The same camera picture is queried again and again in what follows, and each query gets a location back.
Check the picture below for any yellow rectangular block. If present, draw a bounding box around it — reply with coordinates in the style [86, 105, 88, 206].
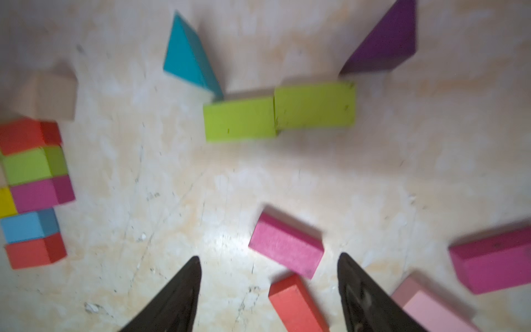
[0, 187, 18, 219]

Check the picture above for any red block bottom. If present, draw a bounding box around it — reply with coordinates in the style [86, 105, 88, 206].
[5, 232, 67, 270]

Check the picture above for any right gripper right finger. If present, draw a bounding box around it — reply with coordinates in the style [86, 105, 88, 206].
[337, 253, 425, 332]

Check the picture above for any magenta block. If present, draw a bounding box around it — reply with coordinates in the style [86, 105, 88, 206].
[448, 226, 530, 295]
[248, 212, 324, 279]
[11, 175, 76, 214]

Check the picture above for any teal triangle block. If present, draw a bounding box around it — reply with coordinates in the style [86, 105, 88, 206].
[163, 12, 224, 100]

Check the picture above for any purple triangle block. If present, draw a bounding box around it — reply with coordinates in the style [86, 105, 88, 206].
[340, 0, 417, 76]

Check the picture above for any blue rectangular block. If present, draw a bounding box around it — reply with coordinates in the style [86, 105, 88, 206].
[1, 208, 60, 244]

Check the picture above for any pink rectangular block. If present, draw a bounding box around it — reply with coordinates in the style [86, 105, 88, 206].
[391, 277, 479, 332]

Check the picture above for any red block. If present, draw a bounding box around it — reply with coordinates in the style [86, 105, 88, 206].
[1, 118, 62, 156]
[5, 232, 67, 270]
[268, 275, 330, 332]

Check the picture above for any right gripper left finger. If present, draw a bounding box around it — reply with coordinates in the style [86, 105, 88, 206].
[121, 256, 202, 332]

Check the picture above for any natural wood triangle block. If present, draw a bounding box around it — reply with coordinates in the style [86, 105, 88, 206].
[9, 71, 78, 121]

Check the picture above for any lime green block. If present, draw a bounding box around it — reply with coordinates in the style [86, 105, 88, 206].
[2, 146, 69, 186]
[274, 81, 356, 130]
[203, 96, 277, 142]

